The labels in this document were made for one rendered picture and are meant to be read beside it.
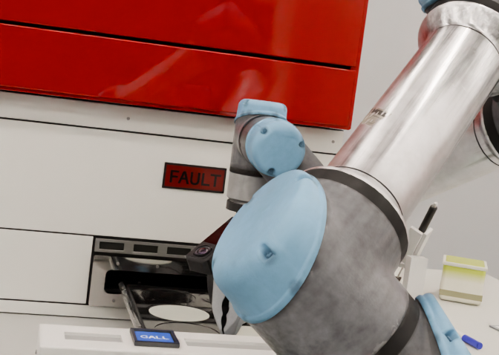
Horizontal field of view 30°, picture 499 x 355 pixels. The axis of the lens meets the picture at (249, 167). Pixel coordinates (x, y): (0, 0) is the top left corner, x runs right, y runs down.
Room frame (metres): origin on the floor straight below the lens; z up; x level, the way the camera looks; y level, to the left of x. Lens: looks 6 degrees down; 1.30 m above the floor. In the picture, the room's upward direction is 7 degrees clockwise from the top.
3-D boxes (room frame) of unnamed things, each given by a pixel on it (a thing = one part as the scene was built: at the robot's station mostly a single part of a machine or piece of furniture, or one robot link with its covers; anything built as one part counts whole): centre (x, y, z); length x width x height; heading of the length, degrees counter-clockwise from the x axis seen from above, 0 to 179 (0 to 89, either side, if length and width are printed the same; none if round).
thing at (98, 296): (1.73, 0.05, 0.89); 0.44 x 0.02 x 0.10; 104
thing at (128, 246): (1.74, 0.05, 0.96); 0.44 x 0.01 x 0.02; 104
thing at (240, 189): (1.39, -0.01, 1.13); 0.08 x 0.08 x 0.05
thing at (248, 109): (1.39, -0.01, 1.21); 0.09 x 0.08 x 0.11; 10
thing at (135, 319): (1.49, 0.16, 0.90); 0.37 x 0.01 x 0.01; 14
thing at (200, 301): (1.53, -0.02, 0.90); 0.34 x 0.34 x 0.01; 14
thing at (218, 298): (1.40, 0.00, 0.95); 0.06 x 0.03 x 0.09; 139
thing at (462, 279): (1.59, -0.39, 1.00); 0.07 x 0.07 x 0.07; 78
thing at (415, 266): (1.49, -0.28, 1.03); 0.06 x 0.04 x 0.13; 14
